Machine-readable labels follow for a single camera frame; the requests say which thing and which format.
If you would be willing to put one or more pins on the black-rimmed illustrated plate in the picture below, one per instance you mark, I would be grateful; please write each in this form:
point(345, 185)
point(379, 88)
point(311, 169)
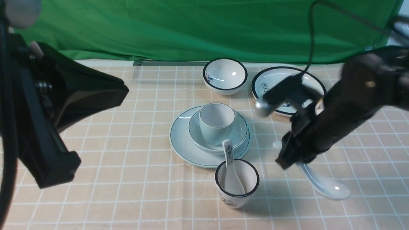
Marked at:
point(268, 78)

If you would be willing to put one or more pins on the pale blue cup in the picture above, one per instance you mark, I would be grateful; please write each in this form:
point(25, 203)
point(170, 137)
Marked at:
point(216, 122)

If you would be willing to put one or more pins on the pale blue bowl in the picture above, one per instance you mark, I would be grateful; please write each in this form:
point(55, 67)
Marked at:
point(237, 136)

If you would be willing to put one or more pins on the pale blue plate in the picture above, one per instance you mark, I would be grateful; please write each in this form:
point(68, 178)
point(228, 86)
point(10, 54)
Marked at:
point(183, 145)

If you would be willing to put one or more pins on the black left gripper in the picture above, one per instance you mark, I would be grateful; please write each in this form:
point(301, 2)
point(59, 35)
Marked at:
point(50, 94)

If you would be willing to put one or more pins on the white spoon with characters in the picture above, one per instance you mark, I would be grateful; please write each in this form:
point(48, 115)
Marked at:
point(232, 183)

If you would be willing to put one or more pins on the checkered beige tablecloth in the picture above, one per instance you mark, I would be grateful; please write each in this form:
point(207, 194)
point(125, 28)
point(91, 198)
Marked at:
point(130, 179)

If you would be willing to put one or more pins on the black-rimmed illustrated cup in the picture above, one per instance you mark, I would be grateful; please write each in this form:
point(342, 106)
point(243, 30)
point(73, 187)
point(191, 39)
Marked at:
point(249, 178)

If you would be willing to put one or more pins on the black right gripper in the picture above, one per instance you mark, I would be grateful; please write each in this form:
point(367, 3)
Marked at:
point(368, 82)

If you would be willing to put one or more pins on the pale blue ceramic spoon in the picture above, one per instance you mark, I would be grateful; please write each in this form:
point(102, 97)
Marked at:
point(327, 187)

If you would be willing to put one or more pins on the green backdrop cloth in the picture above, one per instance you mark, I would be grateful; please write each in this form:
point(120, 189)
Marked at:
point(260, 31)

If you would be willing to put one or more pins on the small black-rimmed white bowl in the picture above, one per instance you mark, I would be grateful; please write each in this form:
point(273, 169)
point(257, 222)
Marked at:
point(224, 76)

